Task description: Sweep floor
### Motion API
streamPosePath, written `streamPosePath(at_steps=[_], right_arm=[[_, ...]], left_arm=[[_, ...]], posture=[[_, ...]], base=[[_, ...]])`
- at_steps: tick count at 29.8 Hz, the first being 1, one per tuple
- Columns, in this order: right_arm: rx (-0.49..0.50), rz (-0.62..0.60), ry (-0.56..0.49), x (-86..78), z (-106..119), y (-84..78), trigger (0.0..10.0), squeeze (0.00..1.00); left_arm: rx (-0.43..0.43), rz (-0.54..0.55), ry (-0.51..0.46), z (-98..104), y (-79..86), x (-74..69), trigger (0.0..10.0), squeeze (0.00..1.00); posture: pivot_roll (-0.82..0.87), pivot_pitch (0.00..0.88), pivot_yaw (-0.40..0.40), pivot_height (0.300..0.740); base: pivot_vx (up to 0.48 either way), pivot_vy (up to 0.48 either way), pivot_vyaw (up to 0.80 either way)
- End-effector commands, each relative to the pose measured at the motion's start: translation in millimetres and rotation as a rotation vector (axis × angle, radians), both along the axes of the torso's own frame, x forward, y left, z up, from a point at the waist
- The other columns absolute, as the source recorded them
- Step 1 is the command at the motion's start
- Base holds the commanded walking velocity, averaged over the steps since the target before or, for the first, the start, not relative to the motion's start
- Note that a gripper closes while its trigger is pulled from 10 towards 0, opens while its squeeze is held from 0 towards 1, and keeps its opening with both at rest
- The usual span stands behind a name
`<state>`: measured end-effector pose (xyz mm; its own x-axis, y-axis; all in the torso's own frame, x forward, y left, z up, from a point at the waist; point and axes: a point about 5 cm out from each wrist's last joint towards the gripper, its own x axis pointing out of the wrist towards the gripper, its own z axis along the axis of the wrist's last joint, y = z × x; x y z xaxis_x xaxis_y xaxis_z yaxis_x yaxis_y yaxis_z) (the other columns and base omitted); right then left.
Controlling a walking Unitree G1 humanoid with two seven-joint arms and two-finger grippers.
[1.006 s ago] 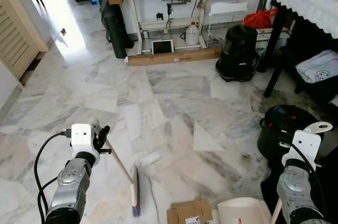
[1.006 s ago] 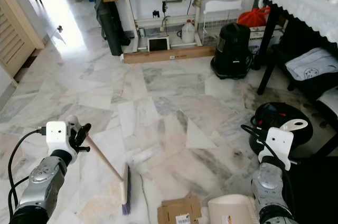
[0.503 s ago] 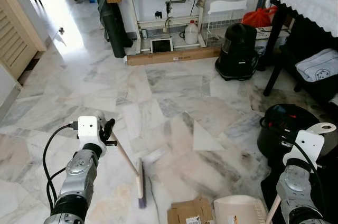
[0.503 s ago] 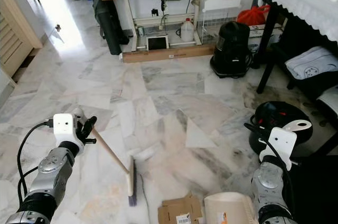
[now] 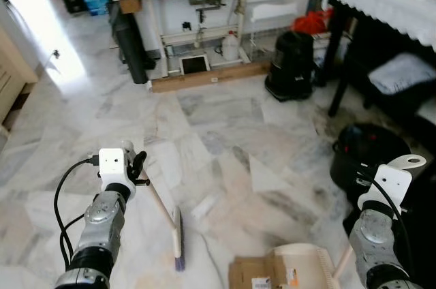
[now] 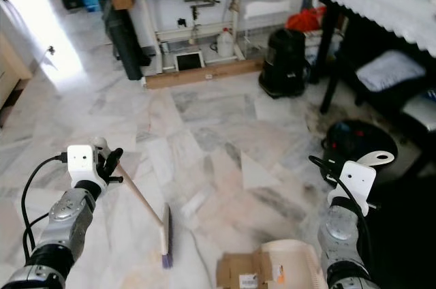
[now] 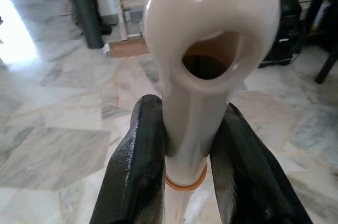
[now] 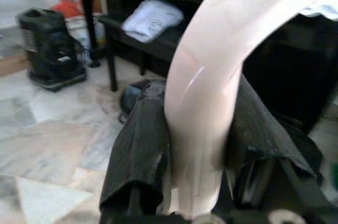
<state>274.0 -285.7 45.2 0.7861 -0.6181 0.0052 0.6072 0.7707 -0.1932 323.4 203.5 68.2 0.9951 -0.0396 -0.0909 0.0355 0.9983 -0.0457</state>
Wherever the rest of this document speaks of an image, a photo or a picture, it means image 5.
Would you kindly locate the wooden broom with white cap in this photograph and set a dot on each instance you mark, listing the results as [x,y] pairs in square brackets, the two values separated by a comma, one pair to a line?
[178,241]

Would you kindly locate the cream plastic dustpan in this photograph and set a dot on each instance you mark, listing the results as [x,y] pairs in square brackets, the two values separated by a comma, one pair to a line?
[306,265]

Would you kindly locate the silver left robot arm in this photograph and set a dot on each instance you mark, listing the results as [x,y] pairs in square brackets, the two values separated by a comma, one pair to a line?
[102,224]

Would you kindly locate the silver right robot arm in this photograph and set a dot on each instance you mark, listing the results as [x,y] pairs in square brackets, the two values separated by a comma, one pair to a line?
[375,241]

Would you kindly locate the long brown cardboard box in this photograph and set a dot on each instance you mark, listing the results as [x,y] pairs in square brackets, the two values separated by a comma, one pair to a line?
[208,76]

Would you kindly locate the white framed tablet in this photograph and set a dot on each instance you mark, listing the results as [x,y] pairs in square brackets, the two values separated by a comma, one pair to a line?
[195,65]

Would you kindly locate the black suitcase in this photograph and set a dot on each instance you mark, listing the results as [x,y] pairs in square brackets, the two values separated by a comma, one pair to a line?
[133,47]

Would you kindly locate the small metal door stop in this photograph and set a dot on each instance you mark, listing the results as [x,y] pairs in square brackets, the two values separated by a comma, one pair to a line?
[56,54]

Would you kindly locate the white plastic jug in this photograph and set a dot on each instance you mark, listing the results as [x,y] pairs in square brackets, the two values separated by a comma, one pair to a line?
[231,47]

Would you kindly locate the flat brown cardboard piece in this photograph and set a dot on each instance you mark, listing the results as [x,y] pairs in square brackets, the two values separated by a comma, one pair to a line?
[248,272]

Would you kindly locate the light wooden cabinet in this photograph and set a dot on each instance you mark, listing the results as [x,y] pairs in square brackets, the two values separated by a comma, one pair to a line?
[13,78]

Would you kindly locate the black chair under table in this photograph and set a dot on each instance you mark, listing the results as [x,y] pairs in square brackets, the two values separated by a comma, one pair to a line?
[395,105]

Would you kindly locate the white folded cushion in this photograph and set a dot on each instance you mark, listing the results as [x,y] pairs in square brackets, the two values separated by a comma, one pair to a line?
[402,74]

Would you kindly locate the tall black canister vacuum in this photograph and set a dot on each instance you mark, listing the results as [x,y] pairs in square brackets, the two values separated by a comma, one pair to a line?
[289,67]

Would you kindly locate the round black vacuum, red buttons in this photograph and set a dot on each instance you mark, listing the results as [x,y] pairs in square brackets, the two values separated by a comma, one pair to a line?
[364,149]

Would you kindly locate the red plastic bag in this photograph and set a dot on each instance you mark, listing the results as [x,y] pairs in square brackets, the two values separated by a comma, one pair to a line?
[312,23]

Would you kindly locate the black table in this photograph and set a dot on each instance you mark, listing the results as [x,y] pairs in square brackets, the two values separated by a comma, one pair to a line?
[332,47]

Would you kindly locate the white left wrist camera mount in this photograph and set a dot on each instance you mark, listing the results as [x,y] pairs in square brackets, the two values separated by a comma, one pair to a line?
[112,163]

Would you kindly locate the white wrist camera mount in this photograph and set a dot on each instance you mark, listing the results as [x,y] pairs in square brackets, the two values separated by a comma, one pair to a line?
[112,163]
[388,183]

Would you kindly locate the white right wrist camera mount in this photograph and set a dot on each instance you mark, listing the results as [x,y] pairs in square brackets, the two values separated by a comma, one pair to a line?
[388,183]

